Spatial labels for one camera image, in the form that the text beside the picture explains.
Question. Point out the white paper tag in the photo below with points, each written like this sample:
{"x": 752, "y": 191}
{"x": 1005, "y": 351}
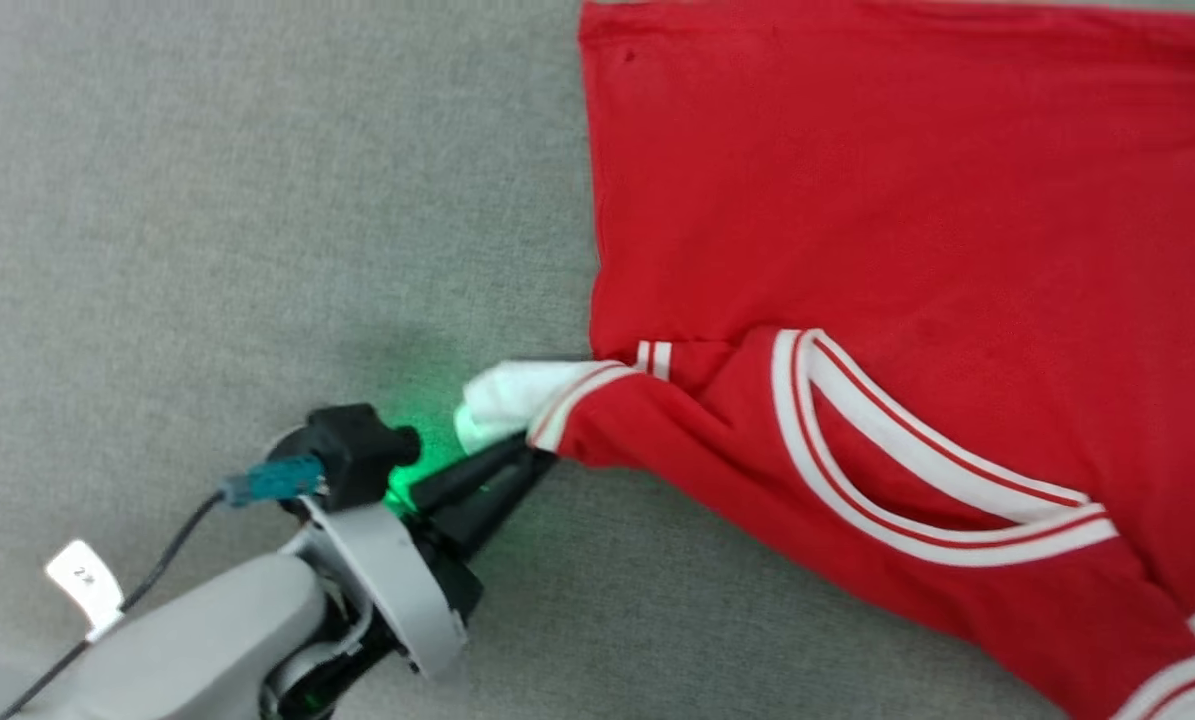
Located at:
{"x": 85, "y": 580}

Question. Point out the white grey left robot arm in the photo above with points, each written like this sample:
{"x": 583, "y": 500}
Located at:
{"x": 187, "y": 640}

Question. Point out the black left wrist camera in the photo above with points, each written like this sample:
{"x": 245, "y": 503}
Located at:
{"x": 352, "y": 450}

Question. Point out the red and white shirt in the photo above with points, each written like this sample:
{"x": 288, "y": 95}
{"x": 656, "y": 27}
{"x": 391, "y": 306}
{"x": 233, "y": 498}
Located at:
{"x": 907, "y": 200}

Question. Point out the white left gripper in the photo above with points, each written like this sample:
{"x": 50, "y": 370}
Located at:
{"x": 397, "y": 580}

